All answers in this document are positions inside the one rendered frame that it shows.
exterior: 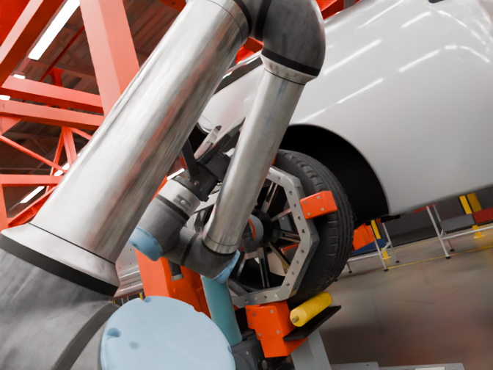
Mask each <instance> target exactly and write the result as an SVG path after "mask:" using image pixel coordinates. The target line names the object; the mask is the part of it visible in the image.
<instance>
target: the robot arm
mask: <svg viewBox="0 0 493 370"><path fill-rule="evenodd" d="M248 37H251V38H253V39H256V40H259V41H260V42H262V43H263V48H262V50H261V53H260V57H261V59H262V60H263V64H264V69H263V72H262V74H261V77H260V81H259V82H258V86H257V89H256V91H255V94H254V97H253V99H252V102H251V105H250V108H249V111H248V113H247V116H246V117H243V118H239V119H237V120H235V122H234V123H233V124H232V125H231V126H229V127H228V129H227V130H226V131H225V132H224V133H222V134H221V135H220V136H219V137H217V134H218V133H219V131H220V129H221V127H222V126H215V127H214V128H213V130H212V131H211V132H210V133H209V135H208V136H207V137H206V138H205V139H204V141H203V142H202V144H201V145H200V146H199V147H198V149H197V151H196V153H195V154H194V153H193V150H192V148H191V145H190V142H189V138H188V137H189V135H190V133H191V132H192V130H193V128H194V127H195V125H196V123H197V121H198V120H199V118H200V116H201V114H202V113H203V111H204V109H205V108H206V106H207V105H208V102H209V101H210V99H211V97H212V96H213V94H214V92H215V91H216V88H217V87H218V86H219V83H220V82H221V80H222V78H223V77H224V75H225V74H226V72H227V69H228V68H229V67H230V65H231V63H232V61H233V60H234V58H235V56H236V54H237V53H238V51H239V49H240V47H242V45H243V44H245V42H246V41H247V39H248ZM325 56H326V32H325V28H324V21H323V18H322V15H321V11H320V9H319V7H318V4H317V2H316V0H186V6H185V7H184V8H183V10H182V12H181V13H180V15H179V16H178V17H177V18H176V20H175V22H174V23H173V24H172V25H171V27H170V28H169V30H168V31H167V33H166V34H165V35H164V37H163V38H162V39H161V41H160V43H159V44H158V45H157V46H156V48H155V49H154V51H153V53H152V54H151V55H150V56H149V58H148V59H147V61H146V62H145V64H144V65H143V66H142V68H141V69H140V70H139V72H138V73H137V74H136V76H135V77H134V79H133V80H132V82H131V83H130V84H129V85H128V87H127V89H126V90H125V92H124V93H123V94H122V95H121V97H120V99H119V100H118V101H117V103H116V104H115V105H114V107H113V108H112V110H111V111H110V113H109V114H108V115H107V116H106V118H105V120H104V121H103V122H102V123H101V125H100V126H99V128H98V129H97V131H96V132H95V133H94V134H93V136H92V138H91V139H90V140H89V142H88V143H87V144H86V146H85V147H84V149H83V150H82V152H81V153H80V154H79V155H78V157H77V159H76V160H75V161H74V163H73V164H72V165H71V167H70V169H69V170H68V171H67V172H66V174H65V175H64V177H63V178H62V180H61V181H60V182H59V184H58V185H57V186H56V188H55V190H54V191H53V192H52V193H51V195H50V196H49V198H48V199H47V201H46V202H45V203H44V205H43V206H42V208H41V209H40V210H39V211H38V213H37V215H36V216H35V217H34V219H33V220H32V221H31V222H28V223H26V224H25V225H19V226H16V227H14V228H8V229H5V230H3V231H2V232H1V233H0V370H235V360H234V357H233V356H232V350H231V348H230V345H229V343H228V341H227V339H226V338H225V336H224V334H223V333H222V331H221V330H220V329H219V328H218V326H217V325H216V324H215V323H214V322H213V321H212V320H211V319H210V318H209V317H208V316H206V315H205V314H204V313H203V312H196V311H195V309H194V307H193V306H191V305H189V304H187V303H185V302H182V301H180V300H176V299H173V298H170V297H162V296H148V297H146V298H145V299H144V300H141V299H140V298H136V299H134V300H131V301H129V302H127V303H126V304H124V305H123V306H119V305H117V304H115V303H113V302H112V298H113V297H114V295H115V293H116V291H117V290H118V288H119V286H120V281H119V278H118V274H117V269H116V260H117V259H118V257H119V255H120V254H121V252H122V250H123V248H124V246H125V245H126V243H127V242H128V243H129V244H130V245H132V246H133V247H135V248H136V249H137V250H138V251H139V252H141V253H142V254H144V255H145V256H147V257H148V258H149V259H150V260H152V261H157V260H158V259H159V258H160V257H163V258H166V259H168V260H170V261H172V262H174V263H176V264H179V265H181V266H184V267H185V268H187V269H190V270H192V271H194V272H196V273H198V274H201V275H203V276H205V277H207V278H209V279H210V280H214V281H216V282H218V283H224V282H225V281H226V280H227V279H228V277H229V276H230V273H231V272H232V270H233V268H234V266H235V264H236V262H237V260H238V258H239V256H240V252H239V251H238V250H237V248H238V243H239V241H240V238H241V236H242V233H243V232H244V229H245V227H246V225H247V222H248V219H249V217H250V214H251V213H252V210H253V208H254V206H255V203H256V201H257V198H258V196H259V194H260V191H261V189H262V187H263V184H264V182H265V179H266V177H267V175H268V173H269V170H270V168H271V165H272V163H273V160H274V158H275V156H276V154H277V151H278V149H279V147H280V144H281V142H282V139H283V137H284V135H285V132H286V130H287V128H288V125H289V123H290V121H291V118H292V116H293V113H294V111H295V109H296V106H297V104H298V102H299V99H300V97H301V95H302V92H303V90H304V87H305V85H306V83H308V82H309V81H312V80H313V79H317V78H318V75H319V73H320V72H321V69H322V67H323V64H324V60H325ZM243 124H244V125H243ZM242 126H243V128H242V129H241V131H239V129H240V127H242ZM232 148H235V150H234V152H233V155H232V158H230V157H229V156H228V155H227V154H226V153H227V152H228V151H229V150H231V149H232ZM223 153H225V154H223ZM177 156H179V159H180V163H181V164H182V167H183V171H184V173H185V176H186V177H188V178H186V179H185V178H182V177H180V176H179V175H178V176H177V177H176V179H175V180H171V179H169V180H168V182H166V184H165V185H164V186H163V188H162V189H161V190H160V192H159V193H158V194H157V195H156V196H155V197H154V195H155V193H156V192H157V190H158V188H159V187H160V185H161V183H162V181H163V180H164V178H165V176H166V175H167V173H168V171H169V169H170V167H171V166H172V164H173V162H174V161H175V159H176V158H177ZM194 182H195V185H194ZM217 184H220V185H222V186H221V189H220V191H219V194H218V197H217V199H216V202H215V205H214V207H213V211H212V213H211V217H210V219H209V221H208V225H207V227H206V229H205V232H204V233H203V235H202V234H200V233H198V232H195V231H192V230H190V229H188V228H186V227H184V225H185V224H186V223H187V221H188V220H189V218H190V217H191V216H192V214H193V213H194V212H195V211H196V209H197V208H198V206H199V205H200V201H201V202H203V201H204V202H205V203H207V201H208V200H209V197H208V196H209V194H210V193H211V192H212V191H213V189H214V188H215V187H216V186H220V185H217ZM153 197H154V199H153ZM152 199H153V200H152ZM150 202H151V203H150Z"/></svg>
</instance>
